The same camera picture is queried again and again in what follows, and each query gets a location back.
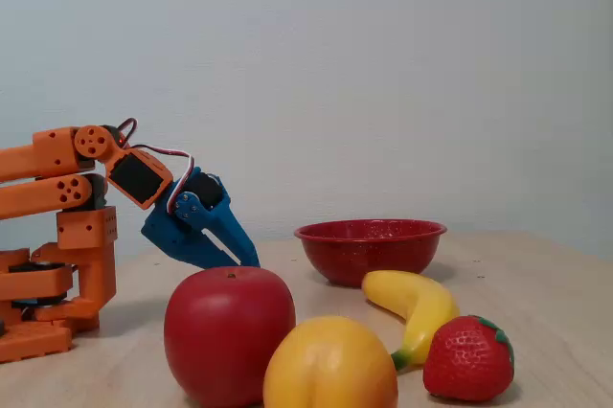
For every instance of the red toy strawberry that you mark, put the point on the red toy strawberry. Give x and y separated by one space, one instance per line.
464 360

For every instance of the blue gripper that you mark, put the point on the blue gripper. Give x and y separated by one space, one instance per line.
169 231

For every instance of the yellow toy banana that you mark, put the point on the yellow toy banana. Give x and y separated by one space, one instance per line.
421 302

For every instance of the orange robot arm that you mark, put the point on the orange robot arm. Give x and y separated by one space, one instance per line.
43 197

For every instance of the orange toy peach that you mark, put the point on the orange toy peach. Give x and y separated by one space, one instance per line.
330 365

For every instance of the red speckled bowl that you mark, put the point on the red speckled bowl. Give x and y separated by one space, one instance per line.
373 255

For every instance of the red toy apple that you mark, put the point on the red toy apple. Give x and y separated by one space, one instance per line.
225 331

